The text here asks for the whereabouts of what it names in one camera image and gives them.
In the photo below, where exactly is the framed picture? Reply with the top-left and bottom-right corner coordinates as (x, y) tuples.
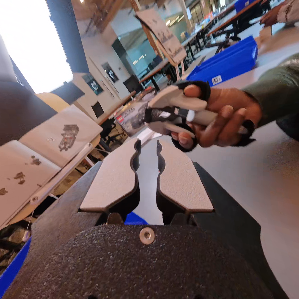
(102, 62), (119, 83)
(84, 74), (104, 96)

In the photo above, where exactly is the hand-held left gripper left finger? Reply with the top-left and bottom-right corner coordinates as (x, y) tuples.
(81, 138), (141, 213)

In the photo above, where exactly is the small blue bin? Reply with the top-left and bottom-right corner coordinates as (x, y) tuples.
(187, 35), (259, 87)

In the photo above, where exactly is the person's right forearm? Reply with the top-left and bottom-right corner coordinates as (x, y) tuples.
(243, 52), (299, 126)

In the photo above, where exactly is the standing sign board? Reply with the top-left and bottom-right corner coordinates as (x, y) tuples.
(135, 7), (187, 68)

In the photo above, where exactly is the large blue plastic bin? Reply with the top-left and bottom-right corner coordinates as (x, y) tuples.
(0, 213), (150, 295)

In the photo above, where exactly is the black office chair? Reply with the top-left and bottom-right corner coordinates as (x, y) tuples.
(123, 75), (144, 94)

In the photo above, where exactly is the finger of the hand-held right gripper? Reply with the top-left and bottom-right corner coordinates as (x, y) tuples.
(149, 86), (208, 112)
(146, 121), (197, 139)

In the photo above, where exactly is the open instruction booklet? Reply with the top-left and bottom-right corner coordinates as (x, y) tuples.
(0, 105), (103, 229)

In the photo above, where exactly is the person's right hand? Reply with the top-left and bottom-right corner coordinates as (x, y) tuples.
(171, 86), (262, 150)

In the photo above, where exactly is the white book stand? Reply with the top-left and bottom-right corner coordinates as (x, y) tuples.
(9, 136), (109, 225)

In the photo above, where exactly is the toy car set box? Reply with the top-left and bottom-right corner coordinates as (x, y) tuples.
(115, 101), (152, 138)

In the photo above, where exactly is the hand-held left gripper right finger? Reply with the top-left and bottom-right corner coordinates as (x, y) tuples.
(157, 139), (214, 214)

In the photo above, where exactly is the black panel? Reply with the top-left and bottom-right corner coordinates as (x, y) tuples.
(45, 0), (90, 74)
(0, 35), (57, 146)

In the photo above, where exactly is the wooden background desk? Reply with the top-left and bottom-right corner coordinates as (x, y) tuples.
(206, 0), (271, 38)

